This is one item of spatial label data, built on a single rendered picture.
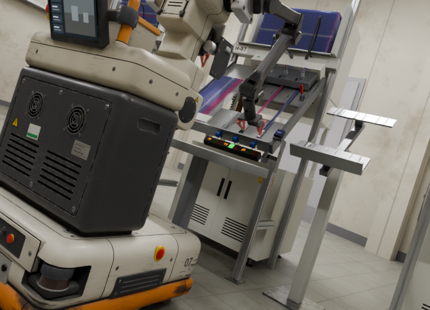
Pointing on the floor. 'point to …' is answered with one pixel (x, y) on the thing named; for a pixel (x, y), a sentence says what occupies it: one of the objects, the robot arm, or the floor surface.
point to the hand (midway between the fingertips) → (251, 131)
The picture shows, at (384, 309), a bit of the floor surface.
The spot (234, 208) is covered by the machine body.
